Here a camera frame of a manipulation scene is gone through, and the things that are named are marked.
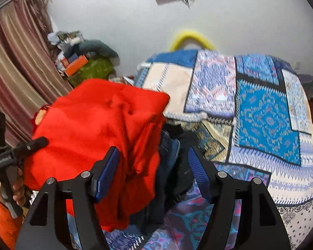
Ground person's left hand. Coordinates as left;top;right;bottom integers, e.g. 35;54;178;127
0;168;27;207

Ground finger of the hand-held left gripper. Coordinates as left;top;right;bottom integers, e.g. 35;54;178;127
14;137;49;159

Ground grey backpack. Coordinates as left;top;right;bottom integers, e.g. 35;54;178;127
299;74;313;101

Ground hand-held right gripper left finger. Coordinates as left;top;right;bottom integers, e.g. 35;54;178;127
16;146;120;250

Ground red zip jacket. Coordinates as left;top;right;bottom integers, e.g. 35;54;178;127
23;78;170;232

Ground blue patchwork blanket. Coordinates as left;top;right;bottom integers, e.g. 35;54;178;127
68;49;313;250

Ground yellow foam ring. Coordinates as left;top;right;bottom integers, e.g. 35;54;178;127
169;30;216;51

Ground orange box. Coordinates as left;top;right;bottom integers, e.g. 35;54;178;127
64;56;89;76

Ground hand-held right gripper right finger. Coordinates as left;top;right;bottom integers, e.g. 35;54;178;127
188;146;293;250

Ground striped brown curtain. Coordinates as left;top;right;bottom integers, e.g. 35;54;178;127
0;0;71;146

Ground black garment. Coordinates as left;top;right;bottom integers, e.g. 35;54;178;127
162;121;204;201

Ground blue jeans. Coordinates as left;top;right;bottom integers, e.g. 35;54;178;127
130;130;182;224

